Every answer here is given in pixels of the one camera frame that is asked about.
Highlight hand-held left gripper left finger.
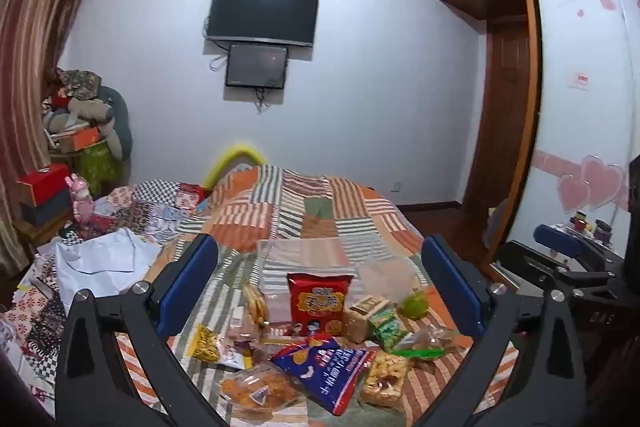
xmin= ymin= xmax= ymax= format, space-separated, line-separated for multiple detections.
xmin=54 ymin=233 xmax=226 ymax=427

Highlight checkered patchwork quilt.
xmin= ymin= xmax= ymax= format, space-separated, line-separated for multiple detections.
xmin=0 ymin=179 xmax=217 ymax=410

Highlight white and gold snack packet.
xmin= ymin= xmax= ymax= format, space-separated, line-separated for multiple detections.
xmin=220 ymin=336 xmax=259 ymax=371

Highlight yellow rice cracker packet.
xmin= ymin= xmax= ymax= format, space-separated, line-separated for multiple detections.
xmin=359 ymin=350 xmax=412 ymax=406

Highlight red and white sticker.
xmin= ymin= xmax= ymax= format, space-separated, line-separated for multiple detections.
xmin=569 ymin=69 xmax=594 ymax=91

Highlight camouflage cloth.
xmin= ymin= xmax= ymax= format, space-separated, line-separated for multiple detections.
xmin=54 ymin=68 xmax=104 ymax=101

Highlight small black monitor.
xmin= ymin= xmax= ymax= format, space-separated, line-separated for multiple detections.
xmin=225 ymin=42 xmax=290 ymax=90

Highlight orange striped patchwork blanket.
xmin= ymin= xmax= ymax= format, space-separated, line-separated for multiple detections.
xmin=115 ymin=164 xmax=527 ymax=427

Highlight brown wooden door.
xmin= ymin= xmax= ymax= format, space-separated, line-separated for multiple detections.
xmin=461 ymin=19 xmax=534 ymax=208

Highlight blue chip bag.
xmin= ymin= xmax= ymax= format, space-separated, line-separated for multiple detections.
xmin=271 ymin=334 xmax=377 ymax=416

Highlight purple jar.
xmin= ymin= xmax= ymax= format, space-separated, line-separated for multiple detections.
xmin=592 ymin=219 xmax=614 ymax=244

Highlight yellow hoop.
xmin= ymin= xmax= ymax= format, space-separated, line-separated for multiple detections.
xmin=202 ymin=142 xmax=271 ymax=188

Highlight clear bread stick packet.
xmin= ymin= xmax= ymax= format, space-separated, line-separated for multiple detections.
xmin=242 ymin=280 xmax=271 ymax=329

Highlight yellow snack packet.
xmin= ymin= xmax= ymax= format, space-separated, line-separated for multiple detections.
xmin=192 ymin=324 xmax=229 ymax=364

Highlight clear plastic snack bag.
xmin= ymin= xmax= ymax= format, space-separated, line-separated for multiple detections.
xmin=256 ymin=237 xmax=354 ymax=296

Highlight wooden wardrobe with white door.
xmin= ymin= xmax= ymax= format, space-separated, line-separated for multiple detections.
xmin=432 ymin=0 xmax=640 ymax=269

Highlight tan cracker packet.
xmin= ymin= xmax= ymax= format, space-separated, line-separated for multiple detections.
xmin=344 ymin=294 xmax=394 ymax=344

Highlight red snack bag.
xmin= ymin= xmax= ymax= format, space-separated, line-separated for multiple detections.
xmin=286 ymin=272 xmax=355 ymax=339

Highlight green snack packet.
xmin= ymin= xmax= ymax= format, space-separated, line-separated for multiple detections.
xmin=372 ymin=309 xmax=412 ymax=354

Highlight orange cardboard box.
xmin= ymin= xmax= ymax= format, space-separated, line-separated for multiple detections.
xmin=54 ymin=124 xmax=109 ymax=154

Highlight pink toy figure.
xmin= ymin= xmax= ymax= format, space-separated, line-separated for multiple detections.
xmin=64 ymin=173 xmax=96 ymax=224

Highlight dark grey box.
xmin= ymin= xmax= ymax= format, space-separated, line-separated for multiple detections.
xmin=20 ymin=192 xmax=77 ymax=229

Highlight clear pastry packet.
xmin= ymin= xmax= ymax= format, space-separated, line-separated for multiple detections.
xmin=399 ymin=324 xmax=459 ymax=361

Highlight striped red curtain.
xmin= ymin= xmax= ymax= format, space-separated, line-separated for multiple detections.
xmin=0 ymin=0 xmax=110 ymax=279

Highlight green jelly cup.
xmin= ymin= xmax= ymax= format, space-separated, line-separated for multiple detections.
xmin=399 ymin=287 xmax=430 ymax=321

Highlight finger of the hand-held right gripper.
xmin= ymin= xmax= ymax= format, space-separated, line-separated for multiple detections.
xmin=492 ymin=241 xmax=617 ymax=308
xmin=532 ymin=223 xmax=626 ymax=269

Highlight red box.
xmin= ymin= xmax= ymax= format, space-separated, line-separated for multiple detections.
xmin=16 ymin=164 xmax=72 ymax=208

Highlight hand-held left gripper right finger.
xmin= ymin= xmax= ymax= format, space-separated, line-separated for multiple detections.
xmin=415 ymin=234 xmax=587 ymax=427

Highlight orange bread packet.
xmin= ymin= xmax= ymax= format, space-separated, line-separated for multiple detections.
xmin=219 ymin=366 xmax=307 ymax=414

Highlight white cloth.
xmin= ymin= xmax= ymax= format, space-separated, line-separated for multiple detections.
xmin=54 ymin=228 xmax=164 ymax=304

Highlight black wall television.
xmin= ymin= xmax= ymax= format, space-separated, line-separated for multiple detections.
xmin=206 ymin=0 xmax=321 ymax=48

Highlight green bag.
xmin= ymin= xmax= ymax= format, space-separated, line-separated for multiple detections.
xmin=75 ymin=142 xmax=124 ymax=188

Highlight black cables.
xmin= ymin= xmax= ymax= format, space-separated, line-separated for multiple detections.
xmin=252 ymin=87 xmax=274 ymax=114

